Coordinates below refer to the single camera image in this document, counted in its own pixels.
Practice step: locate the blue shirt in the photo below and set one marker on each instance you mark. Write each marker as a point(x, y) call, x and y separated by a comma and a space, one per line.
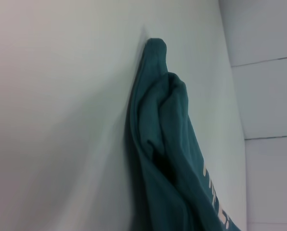
point(177, 144)

